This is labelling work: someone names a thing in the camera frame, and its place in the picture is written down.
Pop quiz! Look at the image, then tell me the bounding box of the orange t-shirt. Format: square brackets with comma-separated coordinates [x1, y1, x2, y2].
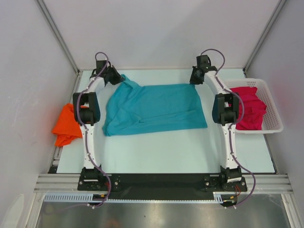
[51, 103, 82, 147]

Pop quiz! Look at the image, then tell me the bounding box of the aluminium frame rail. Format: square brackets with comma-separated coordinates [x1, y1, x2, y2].
[34, 174, 294, 194]

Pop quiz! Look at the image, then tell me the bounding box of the white slotted cable duct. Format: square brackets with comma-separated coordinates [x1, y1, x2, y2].
[43, 192, 236, 204]

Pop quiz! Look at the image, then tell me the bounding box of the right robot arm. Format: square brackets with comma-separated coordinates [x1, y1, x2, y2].
[190, 55, 242, 190]

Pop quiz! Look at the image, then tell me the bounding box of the magenta t-shirt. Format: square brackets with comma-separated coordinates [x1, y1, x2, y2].
[231, 86, 267, 131]

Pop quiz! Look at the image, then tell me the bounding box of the right rear frame post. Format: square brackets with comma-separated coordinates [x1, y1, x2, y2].
[243, 0, 289, 75]

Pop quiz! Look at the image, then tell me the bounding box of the frame post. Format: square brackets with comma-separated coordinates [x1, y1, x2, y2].
[243, 0, 289, 75]
[34, 0, 80, 75]

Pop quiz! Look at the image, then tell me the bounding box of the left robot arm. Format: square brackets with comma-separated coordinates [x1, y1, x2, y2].
[72, 60, 124, 190]

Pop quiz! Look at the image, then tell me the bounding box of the white plastic basket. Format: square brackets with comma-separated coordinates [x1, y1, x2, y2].
[225, 78, 284, 134]

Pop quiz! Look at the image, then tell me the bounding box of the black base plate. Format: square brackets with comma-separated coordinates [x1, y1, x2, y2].
[77, 173, 247, 200]

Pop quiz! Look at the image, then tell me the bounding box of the teal t-shirt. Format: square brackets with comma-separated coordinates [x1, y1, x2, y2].
[102, 76, 208, 136]

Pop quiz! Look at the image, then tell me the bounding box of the left rear frame post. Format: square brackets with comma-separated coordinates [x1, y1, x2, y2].
[34, 0, 80, 75]

